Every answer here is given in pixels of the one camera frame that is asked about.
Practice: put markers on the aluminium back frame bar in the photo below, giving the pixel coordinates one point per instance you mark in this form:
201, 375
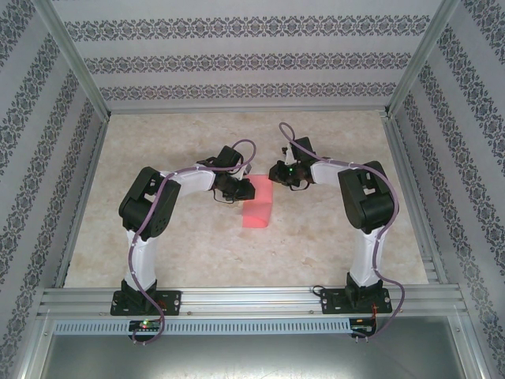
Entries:
244, 111

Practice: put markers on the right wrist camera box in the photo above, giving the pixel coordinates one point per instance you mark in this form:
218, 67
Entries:
289, 154

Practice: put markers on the aluminium mounting rail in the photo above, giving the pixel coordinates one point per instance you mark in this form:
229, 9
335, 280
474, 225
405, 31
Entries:
252, 302

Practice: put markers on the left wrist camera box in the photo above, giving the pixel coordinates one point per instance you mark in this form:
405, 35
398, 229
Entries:
247, 170

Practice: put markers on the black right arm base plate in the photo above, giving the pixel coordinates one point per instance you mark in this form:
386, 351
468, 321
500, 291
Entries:
329, 302

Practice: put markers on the aluminium side rail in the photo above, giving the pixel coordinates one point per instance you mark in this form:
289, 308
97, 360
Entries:
94, 158
401, 158

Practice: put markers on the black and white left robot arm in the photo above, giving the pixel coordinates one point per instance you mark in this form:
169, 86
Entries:
146, 205

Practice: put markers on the pink paper sheet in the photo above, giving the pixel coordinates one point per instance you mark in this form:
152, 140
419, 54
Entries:
258, 213

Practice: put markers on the aluminium frame beam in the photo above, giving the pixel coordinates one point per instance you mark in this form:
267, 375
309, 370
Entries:
33, 347
471, 347

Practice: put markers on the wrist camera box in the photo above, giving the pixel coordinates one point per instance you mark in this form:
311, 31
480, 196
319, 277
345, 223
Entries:
289, 154
247, 170

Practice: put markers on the aluminium frame post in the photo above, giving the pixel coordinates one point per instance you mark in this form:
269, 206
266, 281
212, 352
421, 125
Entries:
422, 51
72, 51

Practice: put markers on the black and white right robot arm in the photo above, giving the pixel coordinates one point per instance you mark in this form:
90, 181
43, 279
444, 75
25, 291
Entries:
367, 205

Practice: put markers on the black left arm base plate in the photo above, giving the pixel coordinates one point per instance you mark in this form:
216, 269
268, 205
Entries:
173, 302

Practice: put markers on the grey metal sheet panel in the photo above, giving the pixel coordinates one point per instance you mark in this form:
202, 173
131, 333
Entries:
252, 359

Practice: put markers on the small circuit board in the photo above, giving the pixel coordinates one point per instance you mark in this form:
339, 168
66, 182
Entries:
363, 329
144, 325

